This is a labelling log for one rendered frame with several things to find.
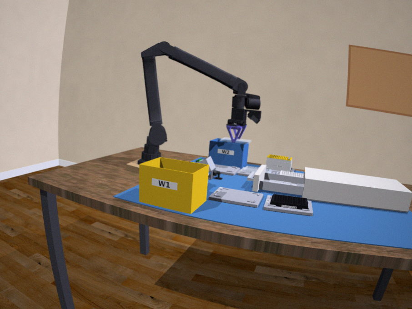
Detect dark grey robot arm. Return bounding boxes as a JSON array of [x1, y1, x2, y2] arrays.
[[137, 41, 261, 164]]

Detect yellow open-top bin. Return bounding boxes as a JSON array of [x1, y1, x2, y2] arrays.
[[139, 157, 209, 214]]

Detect blue bench mat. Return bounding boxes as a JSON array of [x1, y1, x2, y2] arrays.
[[113, 173, 412, 249]]

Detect blue open-top bin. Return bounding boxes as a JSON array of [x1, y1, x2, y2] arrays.
[[209, 138, 249, 169]]

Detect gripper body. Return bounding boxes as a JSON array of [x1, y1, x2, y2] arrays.
[[226, 107, 247, 126]]

